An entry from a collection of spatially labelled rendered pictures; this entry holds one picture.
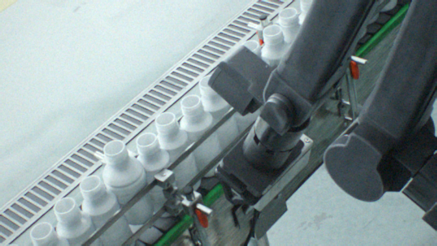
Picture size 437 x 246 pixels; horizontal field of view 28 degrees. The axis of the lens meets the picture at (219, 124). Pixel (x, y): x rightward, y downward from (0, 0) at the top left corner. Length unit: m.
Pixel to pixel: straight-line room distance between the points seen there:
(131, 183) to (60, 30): 2.71
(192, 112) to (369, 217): 1.42
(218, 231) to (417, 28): 0.94
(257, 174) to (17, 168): 2.42
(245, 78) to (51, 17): 3.29
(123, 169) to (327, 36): 0.67
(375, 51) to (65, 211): 0.79
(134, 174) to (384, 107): 0.68
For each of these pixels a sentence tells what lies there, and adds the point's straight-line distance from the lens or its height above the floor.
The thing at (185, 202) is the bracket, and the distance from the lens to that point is 1.49.
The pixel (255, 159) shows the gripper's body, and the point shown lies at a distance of 1.10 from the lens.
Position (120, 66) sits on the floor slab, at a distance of 3.79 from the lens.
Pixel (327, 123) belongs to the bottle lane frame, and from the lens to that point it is 1.85.
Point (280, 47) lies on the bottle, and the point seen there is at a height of 1.13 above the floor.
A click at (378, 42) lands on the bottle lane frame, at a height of 0.98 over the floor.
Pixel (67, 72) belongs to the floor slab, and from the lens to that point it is 3.87.
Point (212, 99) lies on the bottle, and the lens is 1.60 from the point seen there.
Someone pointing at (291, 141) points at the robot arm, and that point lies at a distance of 1.05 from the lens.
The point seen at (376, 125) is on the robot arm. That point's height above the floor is 1.52.
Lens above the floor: 2.12
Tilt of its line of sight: 39 degrees down
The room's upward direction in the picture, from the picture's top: 15 degrees counter-clockwise
